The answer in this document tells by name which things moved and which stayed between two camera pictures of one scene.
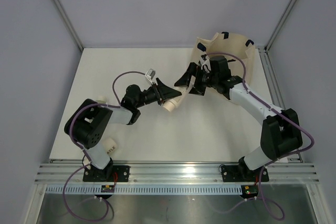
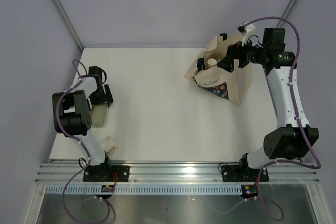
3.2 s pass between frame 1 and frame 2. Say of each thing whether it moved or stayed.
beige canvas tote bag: moved
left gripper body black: moved
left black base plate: stayed
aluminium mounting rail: stayed
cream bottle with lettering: stayed
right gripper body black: moved
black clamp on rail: stayed
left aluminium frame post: stayed
